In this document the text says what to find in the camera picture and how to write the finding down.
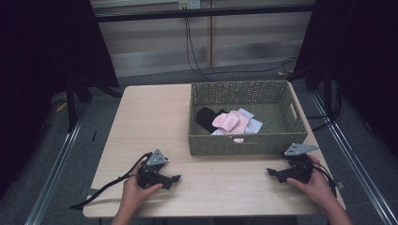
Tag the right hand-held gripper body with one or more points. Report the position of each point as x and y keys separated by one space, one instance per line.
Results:
x=299 y=164

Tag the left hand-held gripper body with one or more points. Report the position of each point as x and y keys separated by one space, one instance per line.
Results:
x=149 y=175

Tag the person's left hand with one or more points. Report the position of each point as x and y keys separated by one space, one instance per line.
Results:
x=134 y=195

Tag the person's right hand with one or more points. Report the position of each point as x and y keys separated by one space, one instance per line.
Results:
x=316 y=187

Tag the white sock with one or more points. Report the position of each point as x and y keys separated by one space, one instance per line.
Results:
x=254 y=125

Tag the green woven basket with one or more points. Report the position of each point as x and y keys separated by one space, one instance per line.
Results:
x=275 y=109

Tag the pink sock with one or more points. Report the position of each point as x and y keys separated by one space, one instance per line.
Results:
x=231 y=122

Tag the black sock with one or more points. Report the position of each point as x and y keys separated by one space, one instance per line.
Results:
x=206 y=118

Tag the black stand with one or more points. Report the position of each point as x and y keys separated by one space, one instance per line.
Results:
x=328 y=93
x=71 y=103

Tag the yellow scrap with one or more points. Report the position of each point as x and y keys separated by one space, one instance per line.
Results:
x=61 y=107

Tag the black curtain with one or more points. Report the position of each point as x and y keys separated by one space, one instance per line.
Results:
x=363 y=62
x=40 y=62

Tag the black horizontal bar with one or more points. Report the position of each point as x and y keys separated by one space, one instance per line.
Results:
x=203 y=13

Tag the metal floor rail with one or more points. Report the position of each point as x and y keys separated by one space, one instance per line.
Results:
x=54 y=175
x=359 y=168

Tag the white wall socket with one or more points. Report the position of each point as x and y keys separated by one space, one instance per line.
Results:
x=189 y=4

